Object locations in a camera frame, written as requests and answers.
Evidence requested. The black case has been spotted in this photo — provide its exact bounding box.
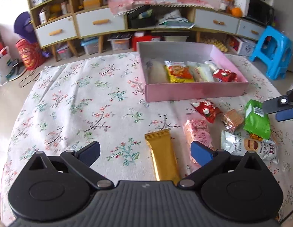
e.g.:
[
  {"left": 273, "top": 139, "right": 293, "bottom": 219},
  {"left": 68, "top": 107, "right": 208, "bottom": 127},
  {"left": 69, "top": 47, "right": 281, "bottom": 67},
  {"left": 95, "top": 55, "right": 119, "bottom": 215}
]
[{"left": 127, "top": 6, "right": 158, "bottom": 29}]

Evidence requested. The black microwave oven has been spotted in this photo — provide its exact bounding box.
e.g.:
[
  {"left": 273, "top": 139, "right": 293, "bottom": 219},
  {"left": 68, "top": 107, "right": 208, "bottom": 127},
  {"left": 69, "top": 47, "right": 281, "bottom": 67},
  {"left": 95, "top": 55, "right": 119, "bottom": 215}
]
[{"left": 245, "top": 0, "right": 275, "bottom": 26}]

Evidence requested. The blue plastic stool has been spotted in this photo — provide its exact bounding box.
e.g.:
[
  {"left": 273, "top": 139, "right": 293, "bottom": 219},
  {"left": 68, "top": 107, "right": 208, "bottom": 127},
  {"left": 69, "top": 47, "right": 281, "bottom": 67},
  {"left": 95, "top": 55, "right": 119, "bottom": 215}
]
[{"left": 249, "top": 26, "right": 293, "bottom": 81}]

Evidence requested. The green snack packet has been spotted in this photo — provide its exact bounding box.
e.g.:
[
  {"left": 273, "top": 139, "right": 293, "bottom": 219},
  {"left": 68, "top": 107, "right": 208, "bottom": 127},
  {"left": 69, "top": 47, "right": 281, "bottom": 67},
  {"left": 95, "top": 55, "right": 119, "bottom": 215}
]
[{"left": 243, "top": 99, "right": 271, "bottom": 140}]

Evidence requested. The white red shopping bag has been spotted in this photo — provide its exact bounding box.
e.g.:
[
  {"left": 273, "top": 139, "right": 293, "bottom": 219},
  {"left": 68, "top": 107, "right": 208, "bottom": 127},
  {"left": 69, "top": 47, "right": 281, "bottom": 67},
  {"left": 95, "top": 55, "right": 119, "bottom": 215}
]
[{"left": 0, "top": 40, "right": 16, "bottom": 86}]

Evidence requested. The small white carton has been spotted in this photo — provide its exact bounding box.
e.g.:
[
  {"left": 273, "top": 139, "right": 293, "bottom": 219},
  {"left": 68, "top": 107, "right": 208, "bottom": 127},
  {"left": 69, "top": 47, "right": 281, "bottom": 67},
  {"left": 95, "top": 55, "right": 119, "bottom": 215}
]
[{"left": 39, "top": 9, "right": 49, "bottom": 24}]

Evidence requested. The orange cookie packet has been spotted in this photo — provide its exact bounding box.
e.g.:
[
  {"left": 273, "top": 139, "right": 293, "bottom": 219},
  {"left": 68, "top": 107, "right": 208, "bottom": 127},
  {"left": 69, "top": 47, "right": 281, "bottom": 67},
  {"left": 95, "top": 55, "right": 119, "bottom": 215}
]
[{"left": 164, "top": 61, "right": 194, "bottom": 84}]

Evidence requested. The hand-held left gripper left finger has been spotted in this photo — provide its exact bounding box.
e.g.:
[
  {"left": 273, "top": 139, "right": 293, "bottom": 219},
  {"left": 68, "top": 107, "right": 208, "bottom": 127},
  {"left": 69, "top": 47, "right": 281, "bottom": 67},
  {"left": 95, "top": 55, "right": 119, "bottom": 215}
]
[{"left": 25, "top": 141, "right": 115, "bottom": 191}]

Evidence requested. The clear storage bin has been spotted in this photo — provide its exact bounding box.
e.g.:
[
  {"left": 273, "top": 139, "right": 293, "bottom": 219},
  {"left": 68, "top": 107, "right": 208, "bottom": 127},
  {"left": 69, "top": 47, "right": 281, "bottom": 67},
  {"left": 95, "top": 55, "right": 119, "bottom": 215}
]
[
  {"left": 108, "top": 34, "right": 133, "bottom": 52},
  {"left": 56, "top": 44, "right": 74, "bottom": 60},
  {"left": 162, "top": 35, "right": 189, "bottom": 43}
]

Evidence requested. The pile of papers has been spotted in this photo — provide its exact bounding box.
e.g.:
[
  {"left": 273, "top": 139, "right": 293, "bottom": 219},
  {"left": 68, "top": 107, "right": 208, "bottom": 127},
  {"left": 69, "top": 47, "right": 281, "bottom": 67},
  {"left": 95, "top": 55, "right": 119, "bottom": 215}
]
[{"left": 157, "top": 10, "right": 196, "bottom": 29}]

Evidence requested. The cream wafer packet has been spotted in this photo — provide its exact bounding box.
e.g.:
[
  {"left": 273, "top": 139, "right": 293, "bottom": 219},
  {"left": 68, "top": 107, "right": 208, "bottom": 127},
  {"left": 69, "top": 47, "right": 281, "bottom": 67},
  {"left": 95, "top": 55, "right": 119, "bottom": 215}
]
[{"left": 187, "top": 61, "right": 215, "bottom": 82}]

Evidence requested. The pink cardboard box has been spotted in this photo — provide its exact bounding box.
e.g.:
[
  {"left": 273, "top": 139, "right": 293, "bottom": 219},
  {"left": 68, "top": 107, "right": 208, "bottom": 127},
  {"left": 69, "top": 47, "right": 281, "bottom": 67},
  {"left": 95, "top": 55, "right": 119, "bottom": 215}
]
[{"left": 136, "top": 41, "right": 249, "bottom": 103}]

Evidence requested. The wooden cabinet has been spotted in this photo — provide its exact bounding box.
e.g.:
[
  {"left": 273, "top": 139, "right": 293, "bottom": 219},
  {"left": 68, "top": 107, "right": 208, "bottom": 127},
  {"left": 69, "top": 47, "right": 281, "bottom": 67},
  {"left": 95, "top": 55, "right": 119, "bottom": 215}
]
[{"left": 25, "top": 0, "right": 267, "bottom": 62}]

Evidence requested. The red gift bag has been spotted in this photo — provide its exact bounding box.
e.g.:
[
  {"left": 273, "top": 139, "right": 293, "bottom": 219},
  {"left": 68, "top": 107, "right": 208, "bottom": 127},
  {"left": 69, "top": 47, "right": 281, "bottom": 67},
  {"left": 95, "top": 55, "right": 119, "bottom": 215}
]
[{"left": 15, "top": 39, "right": 47, "bottom": 71}]

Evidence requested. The gold snack packet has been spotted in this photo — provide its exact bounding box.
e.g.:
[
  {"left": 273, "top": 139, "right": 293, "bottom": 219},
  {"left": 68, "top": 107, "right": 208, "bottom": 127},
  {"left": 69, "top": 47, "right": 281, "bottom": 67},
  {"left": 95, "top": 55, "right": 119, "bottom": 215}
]
[{"left": 145, "top": 128, "right": 181, "bottom": 182}]

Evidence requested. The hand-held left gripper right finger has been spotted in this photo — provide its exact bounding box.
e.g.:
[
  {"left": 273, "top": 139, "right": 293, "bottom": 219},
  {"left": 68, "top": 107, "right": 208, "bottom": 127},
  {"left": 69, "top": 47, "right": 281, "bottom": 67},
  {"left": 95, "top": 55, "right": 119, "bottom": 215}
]
[{"left": 177, "top": 141, "right": 267, "bottom": 190}]

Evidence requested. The pink snack packet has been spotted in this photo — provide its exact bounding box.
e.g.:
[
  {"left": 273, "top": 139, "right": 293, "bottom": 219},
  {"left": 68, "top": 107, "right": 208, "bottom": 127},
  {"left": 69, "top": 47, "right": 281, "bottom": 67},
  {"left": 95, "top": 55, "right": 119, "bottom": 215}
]
[{"left": 183, "top": 118, "right": 217, "bottom": 165}]

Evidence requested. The yellow egg tray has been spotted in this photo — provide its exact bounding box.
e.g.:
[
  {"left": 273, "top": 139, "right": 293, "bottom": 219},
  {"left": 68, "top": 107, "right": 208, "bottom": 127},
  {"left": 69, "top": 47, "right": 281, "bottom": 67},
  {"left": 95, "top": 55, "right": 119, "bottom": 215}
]
[{"left": 200, "top": 37, "right": 229, "bottom": 53}]

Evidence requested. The white cabinet drawer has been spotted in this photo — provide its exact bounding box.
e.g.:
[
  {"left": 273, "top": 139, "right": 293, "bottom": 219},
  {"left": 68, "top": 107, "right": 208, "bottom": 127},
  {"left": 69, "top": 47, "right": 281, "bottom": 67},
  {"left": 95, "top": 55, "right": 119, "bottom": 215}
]
[
  {"left": 75, "top": 8, "right": 126, "bottom": 39},
  {"left": 195, "top": 9, "right": 239, "bottom": 34},
  {"left": 237, "top": 19, "right": 265, "bottom": 41},
  {"left": 35, "top": 16, "right": 77, "bottom": 48}
]

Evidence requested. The small cardboard box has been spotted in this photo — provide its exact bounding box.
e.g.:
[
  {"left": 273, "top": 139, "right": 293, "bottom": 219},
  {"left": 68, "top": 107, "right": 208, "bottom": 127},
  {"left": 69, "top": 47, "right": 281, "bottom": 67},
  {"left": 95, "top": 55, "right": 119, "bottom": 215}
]
[{"left": 83, "top": 0, "right": 105, "bottom": 10}]

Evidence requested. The clear wafer biscuit packet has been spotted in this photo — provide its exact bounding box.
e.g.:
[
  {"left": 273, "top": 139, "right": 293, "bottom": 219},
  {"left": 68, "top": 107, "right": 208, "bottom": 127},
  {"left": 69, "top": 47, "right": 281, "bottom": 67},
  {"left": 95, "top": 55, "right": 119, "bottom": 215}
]
[{"left": 220, "top": 109, "right": 245, "bottom": 133}]

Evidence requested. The red snack packet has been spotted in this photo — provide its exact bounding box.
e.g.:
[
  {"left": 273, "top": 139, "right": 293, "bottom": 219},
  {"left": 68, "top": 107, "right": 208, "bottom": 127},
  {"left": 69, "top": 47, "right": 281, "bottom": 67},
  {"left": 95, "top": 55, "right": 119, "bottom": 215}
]
[
  {"left": 191, "top": 100, "right": 221, "bottom": 124},
  {"left": 213, "top": 68, "right": 237, "bottom": 82}
]

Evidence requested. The white blue bread packet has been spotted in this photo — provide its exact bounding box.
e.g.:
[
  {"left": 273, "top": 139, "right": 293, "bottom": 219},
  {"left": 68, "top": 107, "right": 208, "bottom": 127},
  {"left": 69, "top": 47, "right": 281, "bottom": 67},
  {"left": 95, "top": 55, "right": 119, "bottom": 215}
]
[{"left": 146, "top": 60, "right": 169, "bottom": 84}]

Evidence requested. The purple object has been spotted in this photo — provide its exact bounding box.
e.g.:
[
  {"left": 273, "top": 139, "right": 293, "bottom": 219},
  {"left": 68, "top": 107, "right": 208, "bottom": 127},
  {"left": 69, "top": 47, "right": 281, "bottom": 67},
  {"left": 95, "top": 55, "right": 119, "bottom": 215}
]
[{"left": 14, "top": 11, "right": 37, "bottom": 43}]

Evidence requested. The pink floral cloth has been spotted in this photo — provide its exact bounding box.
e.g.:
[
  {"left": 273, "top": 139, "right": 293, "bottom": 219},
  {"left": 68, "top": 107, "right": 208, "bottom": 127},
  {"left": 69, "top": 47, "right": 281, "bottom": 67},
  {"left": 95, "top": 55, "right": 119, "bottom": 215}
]
[{"left": 108, "top": 0, "right": 215, "bottom": 17}]

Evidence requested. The silver cookie packet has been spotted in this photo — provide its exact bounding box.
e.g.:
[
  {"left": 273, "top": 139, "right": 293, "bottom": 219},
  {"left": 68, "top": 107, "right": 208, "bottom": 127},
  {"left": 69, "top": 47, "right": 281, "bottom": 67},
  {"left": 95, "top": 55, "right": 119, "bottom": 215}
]
[{"left": 220, "top": 130, "right": 279, "bottom": 164}]

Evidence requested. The blue-lid storage bin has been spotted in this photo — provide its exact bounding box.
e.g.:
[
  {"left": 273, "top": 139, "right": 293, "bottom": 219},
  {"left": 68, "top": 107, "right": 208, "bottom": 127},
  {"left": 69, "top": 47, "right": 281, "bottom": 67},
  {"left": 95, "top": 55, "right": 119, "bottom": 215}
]
[{"left": 80, "top": 38, "right": 100, "bottom": 55}]

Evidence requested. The red box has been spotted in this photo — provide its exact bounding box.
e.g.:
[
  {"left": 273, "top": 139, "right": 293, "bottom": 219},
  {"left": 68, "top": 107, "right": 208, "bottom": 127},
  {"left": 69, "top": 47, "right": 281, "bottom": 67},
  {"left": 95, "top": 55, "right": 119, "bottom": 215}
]
[{"left": 132, "top": 35, "right": 161, "bottom": 52}]

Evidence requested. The small white snack packet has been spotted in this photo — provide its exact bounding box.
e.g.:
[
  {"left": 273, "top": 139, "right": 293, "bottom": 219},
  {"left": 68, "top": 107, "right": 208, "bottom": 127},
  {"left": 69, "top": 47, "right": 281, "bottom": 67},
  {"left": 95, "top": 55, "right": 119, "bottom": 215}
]
[{"left": 204, "top": 60, "right": 219, "bottom": 74}]

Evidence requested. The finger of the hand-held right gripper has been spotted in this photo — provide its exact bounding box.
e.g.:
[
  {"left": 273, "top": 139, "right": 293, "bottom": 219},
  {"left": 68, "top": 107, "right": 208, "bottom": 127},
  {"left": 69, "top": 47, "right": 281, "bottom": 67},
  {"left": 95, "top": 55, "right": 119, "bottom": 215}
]
[
  {"left": 263, "top": 82, "right": 293, "bottom": 114},
  {"left": 275, "top": 107, "right": 293, "bottom": 123}
]

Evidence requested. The white printed carton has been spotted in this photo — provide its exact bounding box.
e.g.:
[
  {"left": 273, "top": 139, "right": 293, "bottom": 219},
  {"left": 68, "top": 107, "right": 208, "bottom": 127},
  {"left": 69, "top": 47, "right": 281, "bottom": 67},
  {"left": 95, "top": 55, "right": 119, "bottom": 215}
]
[{"left": 228, "top": 37, "right": 257, "bottom": 57}]

